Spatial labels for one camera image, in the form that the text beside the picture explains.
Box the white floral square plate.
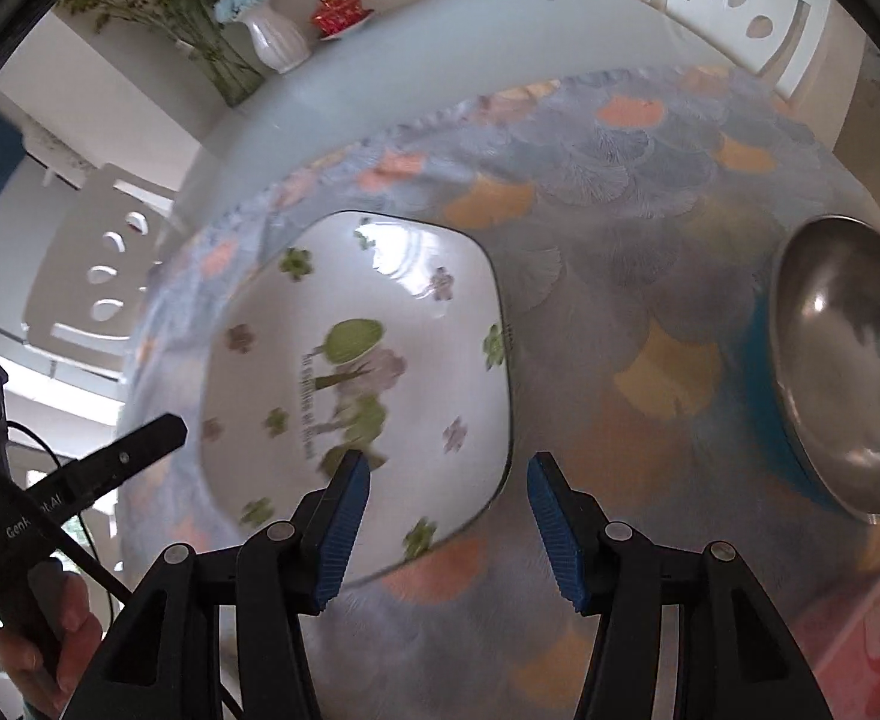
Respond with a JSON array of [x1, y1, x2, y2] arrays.
[[198, 210, 514, 587]]

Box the blue steel bowl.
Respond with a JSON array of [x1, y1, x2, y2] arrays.
[[740, 216, 880, 524]]

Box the pink printed mat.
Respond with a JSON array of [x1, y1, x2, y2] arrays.
[[792, 562, 880, 720]]

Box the person's left hand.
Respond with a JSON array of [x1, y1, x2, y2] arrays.
[[0, 574, 103, 700]]

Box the light blue table cover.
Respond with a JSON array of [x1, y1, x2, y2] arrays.
[[173, 0, 711, 241]]

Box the black cable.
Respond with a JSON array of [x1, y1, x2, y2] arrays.
[[5, 420, 246, 720]]

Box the white chair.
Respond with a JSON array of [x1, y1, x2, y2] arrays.
[[23, 163, 178, 361], [642, 0, 834, 102]]

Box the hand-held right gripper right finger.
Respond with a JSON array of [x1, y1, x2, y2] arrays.
[[525, 451, 834, 720]]

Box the fan-patterned tablecloth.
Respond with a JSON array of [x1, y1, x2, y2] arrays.
[[121, 67, 880, 720]]

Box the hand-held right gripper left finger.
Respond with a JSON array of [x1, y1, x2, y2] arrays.
[[61, 450, 372, 720]]

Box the red ornament dish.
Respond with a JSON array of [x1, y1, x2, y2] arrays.
[[311, 0, 376, 41]]

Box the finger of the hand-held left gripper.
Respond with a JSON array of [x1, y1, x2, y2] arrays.
[[31, 414, 188, 518]]

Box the white ribbed vase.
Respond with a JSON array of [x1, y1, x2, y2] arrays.
[[241, 4, 312, 74]]

